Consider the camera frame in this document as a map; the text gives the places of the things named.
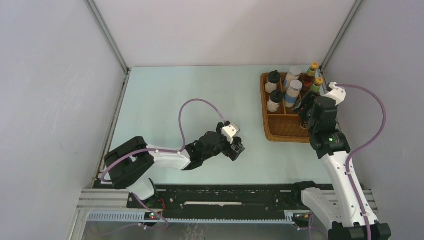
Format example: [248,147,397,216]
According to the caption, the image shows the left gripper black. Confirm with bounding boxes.
[202,122,244,161]

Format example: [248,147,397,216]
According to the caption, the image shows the blue-label silver-lid jar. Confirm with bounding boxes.
[284,80,303,108]
[282,66,302,93]

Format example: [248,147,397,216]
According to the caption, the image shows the yellow-cap sauce bottle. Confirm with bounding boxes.
[301,61,319,92]
[310,77,324,94]

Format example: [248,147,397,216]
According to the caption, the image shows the black-spout-lid jar white beads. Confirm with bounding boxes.
[266,89,284,113]

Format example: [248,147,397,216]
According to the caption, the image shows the large black-lid jar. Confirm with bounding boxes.
[264,70,281,94]

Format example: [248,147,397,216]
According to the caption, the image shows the small black-lid spice jar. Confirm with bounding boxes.
[300,121,309,130]

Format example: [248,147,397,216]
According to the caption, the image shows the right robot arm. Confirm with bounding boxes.
[290,92,392,240]

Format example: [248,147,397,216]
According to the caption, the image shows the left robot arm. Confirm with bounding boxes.
[102,121,245,208]

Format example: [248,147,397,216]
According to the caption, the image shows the wicker divided basket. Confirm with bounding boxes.
[260,72,310,143]

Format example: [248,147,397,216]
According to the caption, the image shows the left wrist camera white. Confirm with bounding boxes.
[221,123,240,141]

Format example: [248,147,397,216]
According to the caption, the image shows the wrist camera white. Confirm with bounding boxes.
[221,123,240,141]
[323,82,347,106]

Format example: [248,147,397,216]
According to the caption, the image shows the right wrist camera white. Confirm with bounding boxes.
[323,82,347,106]

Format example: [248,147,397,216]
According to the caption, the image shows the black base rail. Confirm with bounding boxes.
[126,184,310,222]

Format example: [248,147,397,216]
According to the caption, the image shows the aluminium corner frame right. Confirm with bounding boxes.
[320,0,365,73]

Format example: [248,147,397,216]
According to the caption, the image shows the aluminium corner frame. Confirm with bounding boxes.
[84,0,130,75]
[320,0,365,73]

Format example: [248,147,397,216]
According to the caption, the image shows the aluminium corner frame left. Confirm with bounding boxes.
[84,0,130,75]

